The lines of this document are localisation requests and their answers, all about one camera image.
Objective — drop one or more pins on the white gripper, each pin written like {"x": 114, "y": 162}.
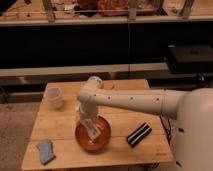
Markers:
{"x": 88, "y": 110}

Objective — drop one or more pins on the clear plastic bottle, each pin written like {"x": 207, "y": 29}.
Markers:
{"x": 91, "y": 128}

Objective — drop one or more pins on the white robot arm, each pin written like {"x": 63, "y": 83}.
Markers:
{"x": 193, "y": 111}

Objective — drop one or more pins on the orange ceramic bowl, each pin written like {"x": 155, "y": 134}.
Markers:
{"x": 99, "y": 143}

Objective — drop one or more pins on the translucent plastic cup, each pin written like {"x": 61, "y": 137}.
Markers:
{"x": 54, "y": 96}

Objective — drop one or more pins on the wooden table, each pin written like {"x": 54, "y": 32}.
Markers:
{"x": 59, "y": 127}

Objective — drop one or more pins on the black white striped block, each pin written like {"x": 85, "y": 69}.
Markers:
{"x": 137, "y": 135}

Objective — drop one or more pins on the blue cloth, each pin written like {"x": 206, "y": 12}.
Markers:
{"x": 46, "y": 153}

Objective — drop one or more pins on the black box on right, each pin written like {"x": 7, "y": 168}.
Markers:
{"x": 190, "y": 59}

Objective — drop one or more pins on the long background shelf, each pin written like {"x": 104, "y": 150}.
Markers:
{"x": 91, "y": 12}

